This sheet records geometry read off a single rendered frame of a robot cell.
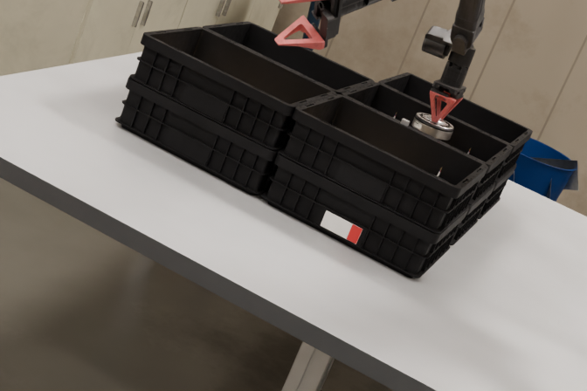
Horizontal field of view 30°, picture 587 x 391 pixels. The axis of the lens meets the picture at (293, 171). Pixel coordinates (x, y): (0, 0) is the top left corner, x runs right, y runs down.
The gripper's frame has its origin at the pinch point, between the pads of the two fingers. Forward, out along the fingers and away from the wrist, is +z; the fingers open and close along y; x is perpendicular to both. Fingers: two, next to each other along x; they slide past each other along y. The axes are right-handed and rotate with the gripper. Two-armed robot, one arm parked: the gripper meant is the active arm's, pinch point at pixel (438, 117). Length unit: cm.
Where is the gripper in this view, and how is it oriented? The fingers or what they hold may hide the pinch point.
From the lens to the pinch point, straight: 280.7
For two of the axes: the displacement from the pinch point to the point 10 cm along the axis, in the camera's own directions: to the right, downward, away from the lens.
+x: 8.7, 3.9, -2.9
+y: -3.7, 1.4, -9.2
